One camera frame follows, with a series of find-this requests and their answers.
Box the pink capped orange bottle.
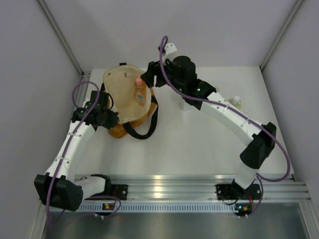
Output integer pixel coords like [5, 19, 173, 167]
[135, 78, 146, 106]

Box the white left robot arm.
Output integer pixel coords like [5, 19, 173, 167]
[34, 91, 118, 212]

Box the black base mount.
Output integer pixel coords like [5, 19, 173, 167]
[110, 184, 128, 201]
[215, 183, 261, 201]

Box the white bottle dark cap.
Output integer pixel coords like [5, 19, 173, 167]
[178, 98, 192, 111]

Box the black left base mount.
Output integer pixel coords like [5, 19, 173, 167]
[110, 184, 128, 201]

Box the aluminium frame post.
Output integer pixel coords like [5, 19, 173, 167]
[260, 0, 305, 72]
[37, 0, 91, 78]

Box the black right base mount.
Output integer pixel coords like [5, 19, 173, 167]
[215, 183, 261, 201]

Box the tan canvas bag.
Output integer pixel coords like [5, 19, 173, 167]
[102, 63, 159, 140]

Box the left aluminium frame post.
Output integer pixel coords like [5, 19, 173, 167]
[37, 0, 91, 78]

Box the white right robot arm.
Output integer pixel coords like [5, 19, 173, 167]
[141, 56, 277, 198]

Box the black bag strap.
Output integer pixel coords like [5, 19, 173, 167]
[122, 96, 159, 140]

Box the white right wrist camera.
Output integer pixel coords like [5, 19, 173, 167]
[162, 43, 177, 62]

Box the yellow-green pump bottle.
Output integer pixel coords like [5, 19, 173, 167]
[227, 96, 242, 110]

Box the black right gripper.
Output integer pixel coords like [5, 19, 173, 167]
[140, 56, 185, 93]

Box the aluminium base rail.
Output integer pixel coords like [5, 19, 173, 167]
[77, 175, 311, 216]

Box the right aluminium frame post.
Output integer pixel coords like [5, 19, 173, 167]
[260, 0, 305, 72]

